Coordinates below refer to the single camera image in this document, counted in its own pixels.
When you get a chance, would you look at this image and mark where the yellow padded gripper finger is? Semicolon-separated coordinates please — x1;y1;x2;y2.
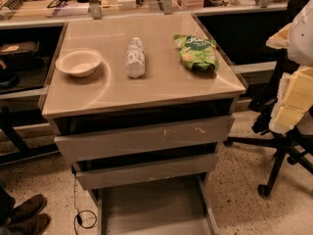
269;66;313;134

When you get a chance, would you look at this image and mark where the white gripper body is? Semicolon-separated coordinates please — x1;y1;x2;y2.
266;23;291;49

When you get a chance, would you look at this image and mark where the clear plastic water bottle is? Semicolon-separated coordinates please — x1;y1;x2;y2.
125;37;145;78

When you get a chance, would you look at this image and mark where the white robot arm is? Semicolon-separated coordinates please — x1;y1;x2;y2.
266;0;313;134

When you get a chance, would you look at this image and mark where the top grey drawer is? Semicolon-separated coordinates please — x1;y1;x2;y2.
55;116;235;164

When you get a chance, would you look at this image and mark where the grey drawer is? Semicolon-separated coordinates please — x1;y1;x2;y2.
76;153;218;190
55;116;235;164

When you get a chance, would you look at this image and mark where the middle grey drawer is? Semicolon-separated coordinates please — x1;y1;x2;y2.
76;153;218;190

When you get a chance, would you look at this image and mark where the grey drawer cabinet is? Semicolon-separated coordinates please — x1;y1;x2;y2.
37;13;248;235

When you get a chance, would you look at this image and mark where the open bottom drawer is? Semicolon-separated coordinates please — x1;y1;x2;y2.
98;175;219;235

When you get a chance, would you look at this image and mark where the black office chair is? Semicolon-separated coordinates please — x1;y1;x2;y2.
224;0;313;197

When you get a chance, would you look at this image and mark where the green snack bag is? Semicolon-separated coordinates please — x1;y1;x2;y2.
173;34;219;71

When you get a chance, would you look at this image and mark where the white paper bowl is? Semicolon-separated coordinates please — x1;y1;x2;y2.
56;48;102;78

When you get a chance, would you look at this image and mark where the black coiled spring tool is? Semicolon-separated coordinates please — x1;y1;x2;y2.
0;0;22;21

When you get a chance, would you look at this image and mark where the upper brown shoe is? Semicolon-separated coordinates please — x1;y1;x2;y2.
10;194;47;222

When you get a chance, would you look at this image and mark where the brown shoe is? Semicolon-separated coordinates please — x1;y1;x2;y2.
8;213;51;235
10;194;47;222

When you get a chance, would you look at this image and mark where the lower brown shoe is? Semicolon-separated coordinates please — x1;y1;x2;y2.
8;213;51;235

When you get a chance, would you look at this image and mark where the black floor cable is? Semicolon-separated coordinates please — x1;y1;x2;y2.
71;173;99;235

